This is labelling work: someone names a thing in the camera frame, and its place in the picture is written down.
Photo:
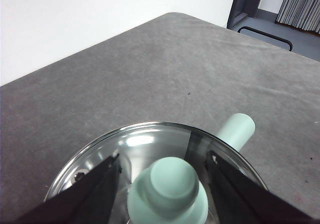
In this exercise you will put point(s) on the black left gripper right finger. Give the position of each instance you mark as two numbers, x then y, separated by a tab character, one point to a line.
240	199

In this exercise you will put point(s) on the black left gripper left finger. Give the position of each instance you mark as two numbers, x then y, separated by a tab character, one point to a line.
82	199

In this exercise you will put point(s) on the glass lid with green knob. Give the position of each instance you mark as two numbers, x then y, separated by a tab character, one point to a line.
172	179

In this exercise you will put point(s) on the grey pleated curtain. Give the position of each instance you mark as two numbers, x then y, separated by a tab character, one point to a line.
300	6

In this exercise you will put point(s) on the black metal tube rail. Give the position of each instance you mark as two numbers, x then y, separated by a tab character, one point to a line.
267	34

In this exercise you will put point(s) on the dark grey door frame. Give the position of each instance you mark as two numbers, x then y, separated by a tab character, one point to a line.
241	4

